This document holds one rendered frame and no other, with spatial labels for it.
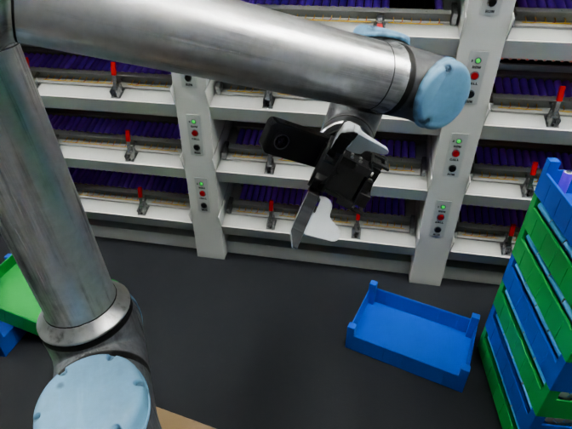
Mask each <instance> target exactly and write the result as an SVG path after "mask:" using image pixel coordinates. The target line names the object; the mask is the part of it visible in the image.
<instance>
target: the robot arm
mask: <svg viewBox="0 0 572 429"><path fill-rule="evenodd" d="M21 43H23V44H27V45H32V46H37V47H41V48H46V49H54V50H59V51H63V52H67V53H73V54H80V55H85V56H90V57H95V58H99V59H103V60H112V61H116V62H121V63H125V64H130V65H135V66H143V67H148V68H152V69H157V70H161V71H166V72H174V73H179V74H183V75H188V76H193V77H200V78H206V79H210V80H215V81H219V82H223V83H232V84H236V85H241V86H246V87H250V88H255V89H264V90H268V91H272V92H277V93H281V94H290V95H294V96H299V97H304V98H308V99H313V100H321V101H326V102H330V103H329V109H328V111H327V114H326V117H325V119H324V120H323V125H322V128H321V130H320V132H319V131H316V130H314V129H309V128H307V127H304V126H301V125H299V124H296V123H292V122H290V121H287V120H284V119H282V118H279V117H269V118H268V120H267V122H266V125H265V127H264V129H263V131H262V134H261V136H260V139H259V144H260V146H261V147H262V149H263V151H264V152H265V153H267V154H271V155H273V156H277V157H282V158H285V159H288V160H291V161H294V162H297V163H303V164H305V165H309V166H312V167H315V169H314V170H313V172H312V175H311V178H310V180H309V181H308V184H307V185H309V188H308V190H307V192H306V195H305V197H304V199H303V201H302V203H301V205H300V208H299V210H298V213H297V215H296V216H295V221H294V223H293V225H292V227H291V230H290V239H291V246H292V248H293V249H297V248H298V246H299V244H300V240H301V239H302V237H314V238H317V239H321V240H325V241H329V242H335V241H337V240H338V239H339V238H340V229H339V228H338V227H337V226H336V224H335V223H334V222H333V221H332V220H331V219H330V212H331V209H332V203H331V202H330V200H329V199H328V198H327V197H325V196H319V194H320V192H326V193H328V194H329V195H331V196H333V197H336V198H337V199H336V201H335V202H336V203H338V204H339V205H341V206H343V207H345V208H347V209H350V210H351V211H353V212H355V213H357V214H359V215H363V209H364V208H365V206H366V205H367V203H368V201H369V200H370V199H371V196H370V191H371V188H372V185H373V184H374V182H375V180H376V179H377V177H378V175H379V174H380V172H381V170H382V169H384V170H386V171H389V165H388V159H387V157H384V156H382V155H386V154H388V152H389V151H388V149H387V147H386V146H384V145H382V144H381V143H380V142H378V141H377V140H375V139H374V137H375V134H376V131H377V129H378V127H379V124H380V120H381V118H382V115H387V116H392V117H400V118H405V119H408V120H410V121H412V122H414V123H415V124H416V125H417V126H419V127H421V128H426V129H440V128H442V127H444V126H446V125H448V124H449V123H451V122H452V121H453V120H454V119H455V118H456V117H457V116H458V115H459V114H460V112H461V111H462V109H463V107H464V106H465V104H466V101H467V98H468V96H469V94H470V89H471V78H470V74H469V71H468V70H467V68H466V66H465V65H464V64H462V63H461V62H459V61H457V60H456V59H455V58H453V57H450V56H447V57H445V56H442V55H440V54H435V53H432V52H429V51H426V50H424V49H419V48H416V47H413V46H410V38H409V36H408V35H406V34H403V33H401V32H398V31H393V30H390V29H386V28H383V27H378V26H371V25H364V24H362V25H358V26H356V27H355V28H354V30H353V32H350V31H345V30H342V29H339V28H336V27H333V26H328V25H325V24H322V23H318V22H316V21H312V20H307V19H304V18H301V17H298V16H294V15H292V14H286V13H283V12H280V11H277V10H274V9H269V8H265V7H262V6H259V5H256V4H252V3H247V2H245V1H241V0H0V232H1V234H2V236H3V239H4V241H5V242H6V244H7V245H8V247H9V250H10V252H11V254H12V255H13V257H14V259H15V261H16V263H17V265H18V267H19V268H20V270H21V272H22V274H23V276H24V278H25V280H26V281H27V283H28V285H29V287H30V289H31V291H32V293H33V295H34V296H35V298H36V300H37V303H38V305H39V306H40V308H41V309H42V311H41V313H40V314H39V316H38V319H37V333H38V335H39V337H40V339H41V341H42V342H43V344H44V346H45V347H46V349H47V351H48V353H49V355H50V357H51V359H52V362H53V365H54V374H53V379H52V380H51V381H50V382H49V383H48V384H47V385H46V387H45V388H44V390H43V392H42V393H41V395H40V397H39V399H38V400H37V404H36V407H35V410H34V415H33V429H162V427H161V424H160V422H159V419H158V416H157V409H156V404H155V399H154V394H153V388H152V378H151V372H150V367H149V362H148V356H147V350H146V340H145V335H144V329H143V318H142V314H141V311H140V308H139V306H138V304H137V302H136V300H135V299H134V297H133V296H132V295H131V294H130V293H129V291H128V289H127V288H126V287H125V286H124V285H122V284H121V283H119V282H116V281H113V280H111V278H110V275H109V272H108V271H107V268H106V264H105V262H104V260H103V257H102V255H101V252H100V249H99V246H98V244H97V242H96V240H95V237H94V234H93V231H92V229H91V226H90V224H89V220H88V218H87V215H86V214H85V211H84V208H83V205H82V203H81V200H80V197H79V196H78V193H77V189H76V187H75V185H74V182H73V180H72V176H71V174H70V171H69V169H68V167H67V165H66V160H65V159H64V156H63V154H62V151H61V149H60V145H59V143H58V140H57V138H56V136H55V133H54V130H53V127H52V125H51V122H50V121H49V117H48V114H47V112H46V110H45V107H44V105H43V101H42V99H41V96H40V94H39V92H38V89H37V85H36V84H35V81H34V78H33V76H32V74H31V70H30V68H29V66H28V63H27V61H26V57H25V55H24V52H23V50H22V47H21V46H20V44H21ZM381 154H382V155H381ZM380 160H381V162H380ZM317 202H318V206H317V208H316V211H315V213H313V210H314V209H315V207H316V204H317ZM355 205H357V206H359V207H360V209H358V208H356V207H355Z"/></svg>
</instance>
